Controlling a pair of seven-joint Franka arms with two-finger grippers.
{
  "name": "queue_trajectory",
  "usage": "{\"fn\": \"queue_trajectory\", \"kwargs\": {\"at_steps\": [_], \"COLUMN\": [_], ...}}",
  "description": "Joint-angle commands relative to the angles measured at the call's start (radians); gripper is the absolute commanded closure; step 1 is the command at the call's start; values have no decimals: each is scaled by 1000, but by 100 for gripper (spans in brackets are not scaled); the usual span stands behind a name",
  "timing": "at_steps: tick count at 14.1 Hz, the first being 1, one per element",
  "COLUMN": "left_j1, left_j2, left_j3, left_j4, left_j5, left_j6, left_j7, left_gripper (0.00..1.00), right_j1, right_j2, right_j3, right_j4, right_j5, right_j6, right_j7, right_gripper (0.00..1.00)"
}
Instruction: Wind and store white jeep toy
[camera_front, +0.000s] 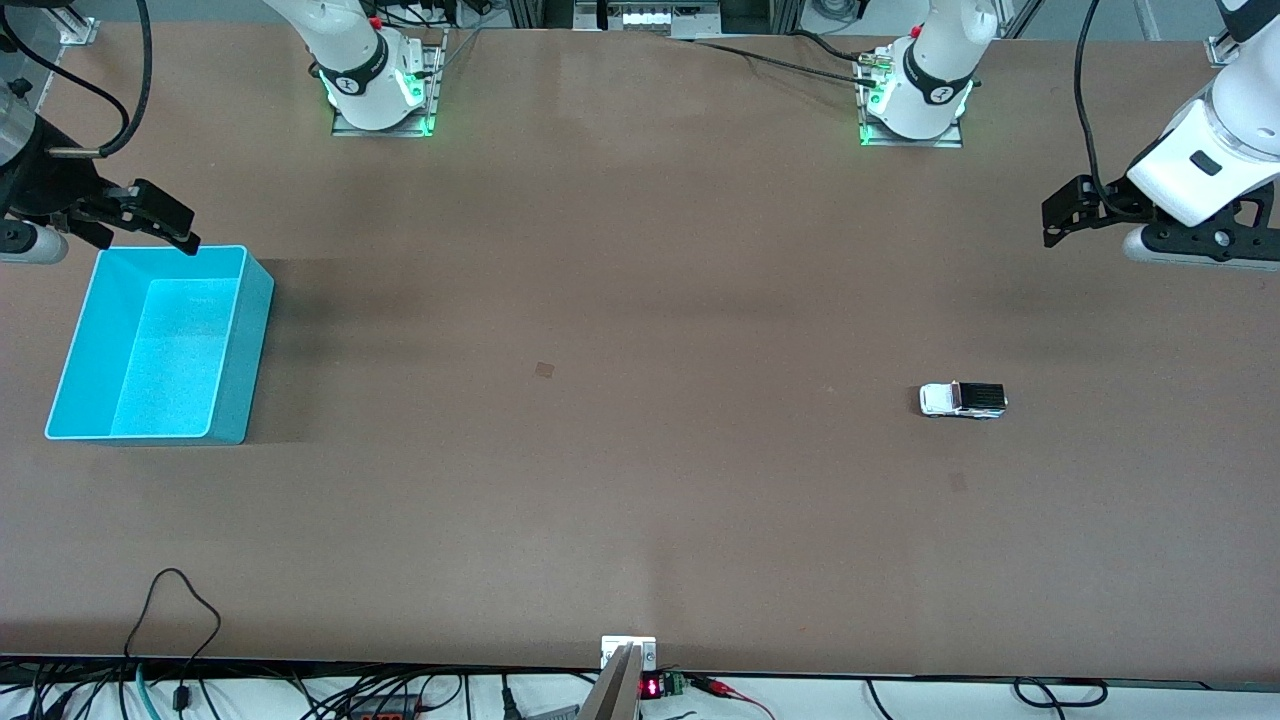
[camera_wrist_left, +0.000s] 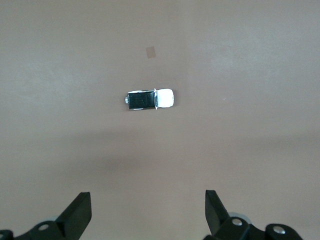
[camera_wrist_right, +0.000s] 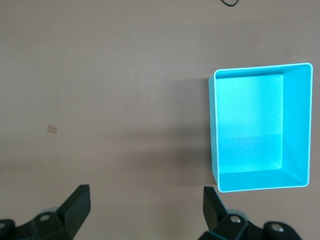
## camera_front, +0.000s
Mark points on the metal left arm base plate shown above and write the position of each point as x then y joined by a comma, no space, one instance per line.
950,141

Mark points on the teal plastic bin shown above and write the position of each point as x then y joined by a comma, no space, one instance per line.
170,350

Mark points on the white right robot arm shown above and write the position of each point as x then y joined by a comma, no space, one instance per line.
350,50

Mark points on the control box with lit panel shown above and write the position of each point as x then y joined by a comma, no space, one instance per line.
650,18

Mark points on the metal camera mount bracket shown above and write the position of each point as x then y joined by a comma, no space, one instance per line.
620,690

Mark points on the red LED display module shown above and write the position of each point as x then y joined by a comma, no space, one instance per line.
652,688

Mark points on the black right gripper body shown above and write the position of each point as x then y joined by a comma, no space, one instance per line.
42,180

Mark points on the red black clip lead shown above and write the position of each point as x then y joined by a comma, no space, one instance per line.
715,685

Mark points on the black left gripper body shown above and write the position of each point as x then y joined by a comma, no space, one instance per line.
1116,205

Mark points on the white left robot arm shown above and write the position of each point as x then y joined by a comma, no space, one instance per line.
930,60

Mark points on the grey power strip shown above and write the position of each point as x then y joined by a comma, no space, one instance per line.
380,712

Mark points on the aluminium frame corner bracket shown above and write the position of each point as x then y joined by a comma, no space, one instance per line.
1225,52
78,30

